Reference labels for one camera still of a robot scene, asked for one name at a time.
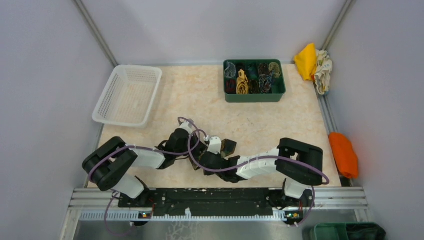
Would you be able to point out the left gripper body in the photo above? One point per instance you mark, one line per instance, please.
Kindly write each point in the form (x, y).
(196, 151)

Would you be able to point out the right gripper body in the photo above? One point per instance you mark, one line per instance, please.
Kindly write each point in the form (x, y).
(222, 175)

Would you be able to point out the brown green patterned tie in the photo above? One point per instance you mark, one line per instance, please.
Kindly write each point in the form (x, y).
(228, 147)

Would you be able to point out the green compartment tray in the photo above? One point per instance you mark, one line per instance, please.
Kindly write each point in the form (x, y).
(254, 68)

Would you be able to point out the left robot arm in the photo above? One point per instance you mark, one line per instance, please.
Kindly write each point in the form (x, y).
(108, 166)

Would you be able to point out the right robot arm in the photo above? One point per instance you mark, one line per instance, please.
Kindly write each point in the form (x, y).
(301, 164)

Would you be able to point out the white plastic basket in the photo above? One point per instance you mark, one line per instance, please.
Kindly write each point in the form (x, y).
(128, 96)

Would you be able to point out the red dark rolled tie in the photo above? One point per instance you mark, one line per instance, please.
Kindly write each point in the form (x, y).
(230, 86)

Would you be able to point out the yellow rolled tie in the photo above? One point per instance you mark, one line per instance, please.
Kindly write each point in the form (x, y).
(242, 83)

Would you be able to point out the grey rolled tie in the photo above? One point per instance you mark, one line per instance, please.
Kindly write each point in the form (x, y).
(229, 70)

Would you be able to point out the blue patterned rolled tie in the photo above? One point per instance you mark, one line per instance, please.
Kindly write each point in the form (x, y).
(265, 84)

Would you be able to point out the olive rolled tie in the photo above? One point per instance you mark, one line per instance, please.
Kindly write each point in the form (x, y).
(275, 69)

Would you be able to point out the orange cloth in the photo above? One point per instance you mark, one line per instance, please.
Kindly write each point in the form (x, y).
(344, 155)

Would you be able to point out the yellow cloth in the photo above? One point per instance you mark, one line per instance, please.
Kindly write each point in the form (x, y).
(306, 62)

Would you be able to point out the cream patterned cloth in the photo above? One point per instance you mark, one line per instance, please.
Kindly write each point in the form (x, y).
(324, 68)

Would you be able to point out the green bin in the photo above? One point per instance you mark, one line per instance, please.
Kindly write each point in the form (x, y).
(347, 231)

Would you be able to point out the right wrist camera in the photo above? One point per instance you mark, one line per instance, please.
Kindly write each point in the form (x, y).
(214, 145)

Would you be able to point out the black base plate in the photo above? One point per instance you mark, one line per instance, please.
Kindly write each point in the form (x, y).
(215, 202)

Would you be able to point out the aluminium frame rail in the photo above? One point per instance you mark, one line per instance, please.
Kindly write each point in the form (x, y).
(95, 205)

